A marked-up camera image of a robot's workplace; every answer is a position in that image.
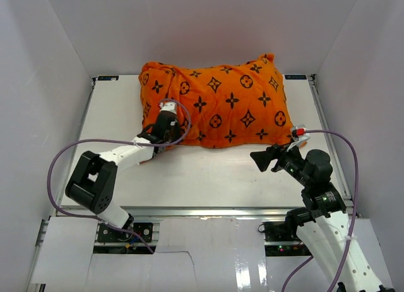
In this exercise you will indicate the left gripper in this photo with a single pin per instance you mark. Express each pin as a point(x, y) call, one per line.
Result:
point(177, 127)

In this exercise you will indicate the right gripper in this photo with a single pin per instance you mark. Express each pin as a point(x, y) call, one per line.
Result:
point(263, 158)

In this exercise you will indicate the orange patterned pillowcase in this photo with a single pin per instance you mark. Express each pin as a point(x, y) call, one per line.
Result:
point(221, 106)

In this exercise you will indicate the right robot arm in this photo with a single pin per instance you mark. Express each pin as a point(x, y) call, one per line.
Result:
point(323, 224)

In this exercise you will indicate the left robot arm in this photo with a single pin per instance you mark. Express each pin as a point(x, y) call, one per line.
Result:
point(93, 179)

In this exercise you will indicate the right blue label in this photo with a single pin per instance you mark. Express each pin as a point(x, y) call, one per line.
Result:
point(295, 77)

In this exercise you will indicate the blue label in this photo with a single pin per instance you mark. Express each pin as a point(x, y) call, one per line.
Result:
point(295, 77)
point(107, 78)

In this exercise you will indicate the left blue label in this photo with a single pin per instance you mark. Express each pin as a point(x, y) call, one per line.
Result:
point(107, 78)

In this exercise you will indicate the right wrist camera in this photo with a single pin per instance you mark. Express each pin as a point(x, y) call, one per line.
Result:
point(300, 137)

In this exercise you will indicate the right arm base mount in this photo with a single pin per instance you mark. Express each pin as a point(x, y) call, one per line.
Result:
point(279, 241)

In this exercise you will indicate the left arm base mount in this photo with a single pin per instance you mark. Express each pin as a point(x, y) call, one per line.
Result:
point(108, 235)

